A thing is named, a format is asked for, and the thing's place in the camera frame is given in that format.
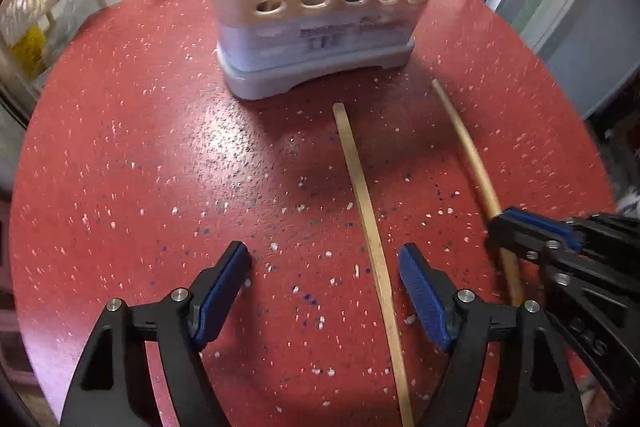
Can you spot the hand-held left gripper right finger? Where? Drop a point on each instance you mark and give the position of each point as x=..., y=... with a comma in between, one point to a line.
x=425, y=297

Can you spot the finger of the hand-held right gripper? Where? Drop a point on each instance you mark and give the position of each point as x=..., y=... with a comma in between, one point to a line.
x=540, y=227
x=520, y=244

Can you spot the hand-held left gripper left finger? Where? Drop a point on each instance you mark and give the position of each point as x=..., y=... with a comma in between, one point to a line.
x=220, y=297

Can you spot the wooden chopstick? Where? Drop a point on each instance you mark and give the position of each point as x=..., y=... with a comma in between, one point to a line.
x=372, y=232
x=475, y=157

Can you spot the white holder with holes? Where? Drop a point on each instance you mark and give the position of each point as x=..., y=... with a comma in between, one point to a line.
x=310, y=32

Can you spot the yellow bag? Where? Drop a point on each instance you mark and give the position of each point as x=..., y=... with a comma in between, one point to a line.
x=30, y=48

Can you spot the grey door frame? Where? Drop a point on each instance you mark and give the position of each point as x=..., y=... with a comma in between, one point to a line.
x=565, y=7

